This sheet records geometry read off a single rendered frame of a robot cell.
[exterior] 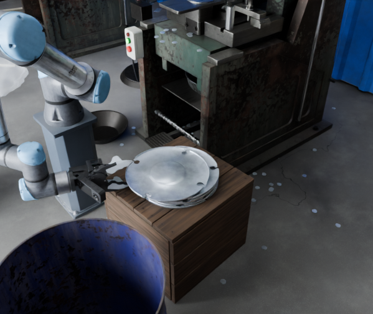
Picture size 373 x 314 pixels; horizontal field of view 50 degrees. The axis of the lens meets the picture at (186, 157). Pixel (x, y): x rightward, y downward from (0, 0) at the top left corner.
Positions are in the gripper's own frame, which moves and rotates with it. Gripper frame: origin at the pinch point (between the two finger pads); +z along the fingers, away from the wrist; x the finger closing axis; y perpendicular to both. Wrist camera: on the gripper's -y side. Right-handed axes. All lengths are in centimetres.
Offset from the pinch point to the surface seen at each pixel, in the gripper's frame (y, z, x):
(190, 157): 3.2, 22.7, 0.1
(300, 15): 43, 86, -34
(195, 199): -16.6, 17.3, 1.4
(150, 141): 49, 20, 24
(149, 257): -36.7, -3.5, -0.9
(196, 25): 51, 41, -30
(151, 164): 4.1, 8.2, 0.7
